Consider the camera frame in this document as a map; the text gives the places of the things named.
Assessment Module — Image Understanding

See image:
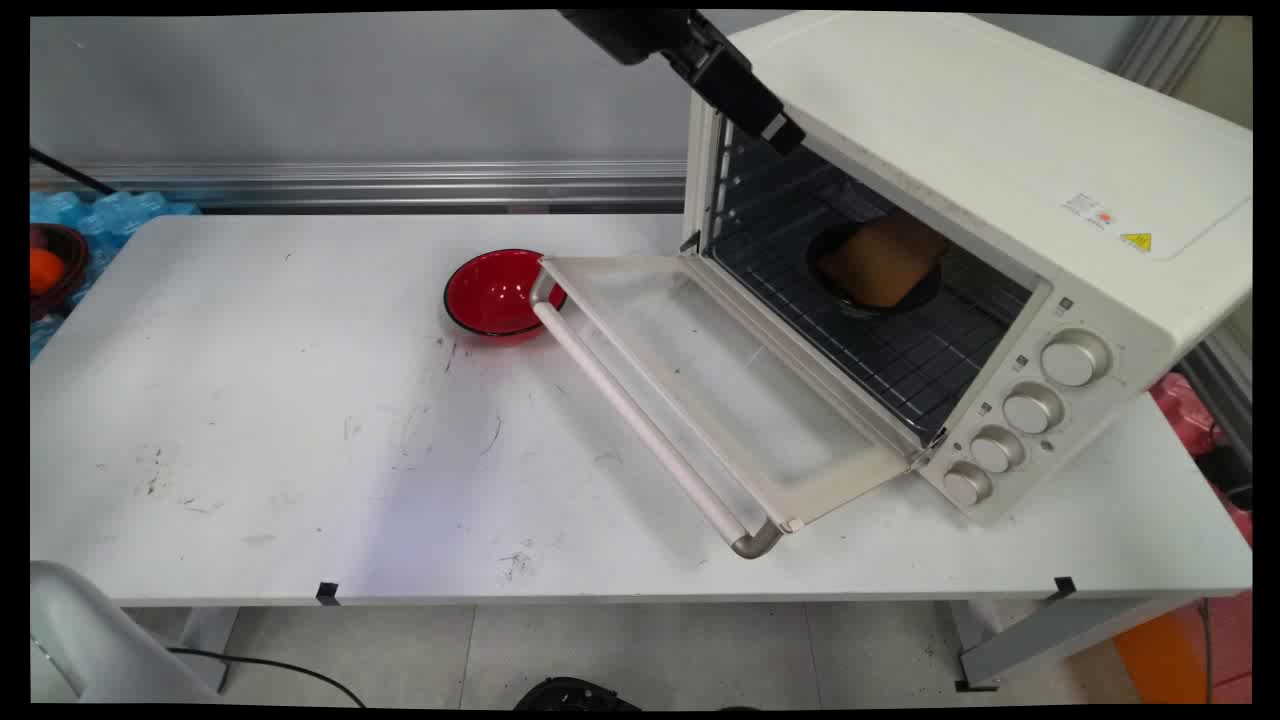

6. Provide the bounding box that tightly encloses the blue water bottle pack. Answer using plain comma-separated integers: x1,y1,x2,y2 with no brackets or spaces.
30,190,201,356

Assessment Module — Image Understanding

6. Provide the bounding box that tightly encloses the white toaster oven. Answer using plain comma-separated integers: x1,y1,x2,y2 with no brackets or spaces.
683,10,1253,526

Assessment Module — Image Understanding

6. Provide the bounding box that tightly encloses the grey table leg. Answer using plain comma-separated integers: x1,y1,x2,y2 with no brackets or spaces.
175,605,241,693
950,592,1201,693

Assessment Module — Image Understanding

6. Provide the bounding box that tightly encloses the thin black cable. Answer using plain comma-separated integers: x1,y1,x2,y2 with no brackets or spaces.
30,148,119,196

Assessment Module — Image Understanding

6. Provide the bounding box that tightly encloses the grey curtain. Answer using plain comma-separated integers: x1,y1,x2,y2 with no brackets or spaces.
1115,15,1226,96

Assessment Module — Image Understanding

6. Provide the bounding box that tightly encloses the oven door with handle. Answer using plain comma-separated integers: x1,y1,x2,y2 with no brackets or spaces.
530,252,926,559

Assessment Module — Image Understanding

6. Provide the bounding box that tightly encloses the small silver oven knob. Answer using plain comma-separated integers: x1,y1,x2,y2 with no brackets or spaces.
943,462,993,508

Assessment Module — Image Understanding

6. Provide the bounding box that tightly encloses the black object on floor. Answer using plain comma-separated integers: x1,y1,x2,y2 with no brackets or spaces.
515,677,641,711

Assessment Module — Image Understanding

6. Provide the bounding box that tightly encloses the red plastic bag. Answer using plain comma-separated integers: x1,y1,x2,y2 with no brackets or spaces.
1150,372,1253,546

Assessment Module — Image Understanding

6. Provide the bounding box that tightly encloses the white label sticker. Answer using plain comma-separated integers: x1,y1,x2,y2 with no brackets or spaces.
1062,192,1123,231

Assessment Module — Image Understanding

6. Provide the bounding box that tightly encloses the black bowl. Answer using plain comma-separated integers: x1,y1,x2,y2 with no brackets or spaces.
806,222,943,319

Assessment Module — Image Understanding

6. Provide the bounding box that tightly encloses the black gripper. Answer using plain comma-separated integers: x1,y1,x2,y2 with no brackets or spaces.
558,10,807,157

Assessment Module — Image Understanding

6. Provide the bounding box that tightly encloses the black wire oven rack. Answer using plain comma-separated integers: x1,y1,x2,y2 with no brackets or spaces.
715,165,1031,441

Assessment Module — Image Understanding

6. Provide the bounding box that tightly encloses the dark red bowl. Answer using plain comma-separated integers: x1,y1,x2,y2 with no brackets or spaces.
30,222,91,321

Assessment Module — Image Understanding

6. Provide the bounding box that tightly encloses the brown bread slice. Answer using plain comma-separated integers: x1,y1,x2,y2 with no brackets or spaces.
818,210,949,308

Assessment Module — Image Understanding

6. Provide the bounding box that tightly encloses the aluminium profile rail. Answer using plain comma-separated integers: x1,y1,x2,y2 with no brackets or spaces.
30,160,689,212

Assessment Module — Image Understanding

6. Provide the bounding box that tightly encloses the black floor cable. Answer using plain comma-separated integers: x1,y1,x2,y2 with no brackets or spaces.
165,647,366,708

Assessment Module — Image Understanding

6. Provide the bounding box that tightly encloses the large silver oven knob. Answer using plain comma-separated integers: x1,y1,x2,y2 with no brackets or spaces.
1040,330,1112,388

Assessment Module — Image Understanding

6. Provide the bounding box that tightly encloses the orange box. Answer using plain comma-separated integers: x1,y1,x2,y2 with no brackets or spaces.
1112,590,1253,706

